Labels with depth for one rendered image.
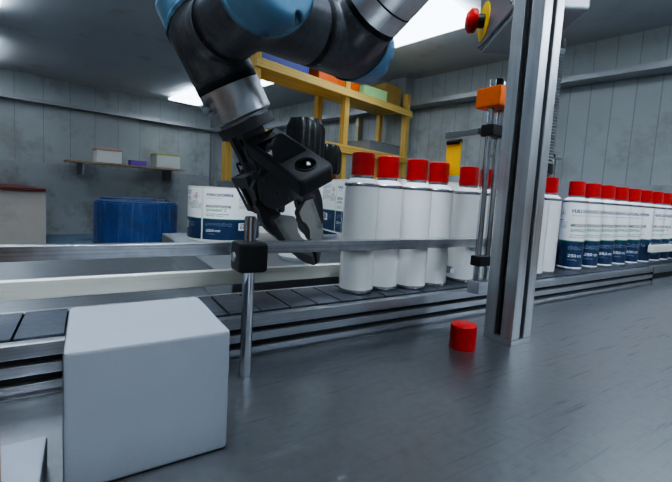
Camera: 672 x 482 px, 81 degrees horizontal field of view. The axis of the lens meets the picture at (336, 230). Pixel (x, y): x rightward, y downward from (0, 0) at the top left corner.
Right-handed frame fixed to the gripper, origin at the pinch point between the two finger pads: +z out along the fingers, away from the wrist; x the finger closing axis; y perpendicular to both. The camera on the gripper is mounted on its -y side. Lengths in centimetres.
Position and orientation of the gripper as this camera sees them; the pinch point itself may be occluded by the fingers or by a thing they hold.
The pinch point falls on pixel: (314, 256)
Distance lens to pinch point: 54.4
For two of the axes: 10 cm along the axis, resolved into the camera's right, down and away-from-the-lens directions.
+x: -7.6, 4.9, -4.2
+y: -5.3, -1.0, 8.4
